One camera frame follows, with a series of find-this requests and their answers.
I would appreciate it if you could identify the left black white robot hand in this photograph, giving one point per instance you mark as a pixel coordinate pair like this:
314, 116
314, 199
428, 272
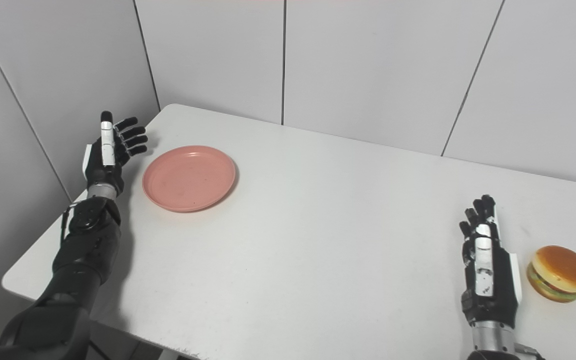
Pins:
105, 160

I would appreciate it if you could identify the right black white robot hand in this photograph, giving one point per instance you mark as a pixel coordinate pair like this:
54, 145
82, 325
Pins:
488, 275

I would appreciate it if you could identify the toy hamburger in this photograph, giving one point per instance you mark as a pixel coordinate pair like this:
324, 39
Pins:
560, 273

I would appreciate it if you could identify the pink round plate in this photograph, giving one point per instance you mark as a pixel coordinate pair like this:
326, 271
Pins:
189, 178

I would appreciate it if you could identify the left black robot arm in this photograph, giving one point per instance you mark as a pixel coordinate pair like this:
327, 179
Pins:
63, 280

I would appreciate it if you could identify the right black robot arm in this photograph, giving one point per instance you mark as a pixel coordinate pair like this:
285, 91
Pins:
493, 342

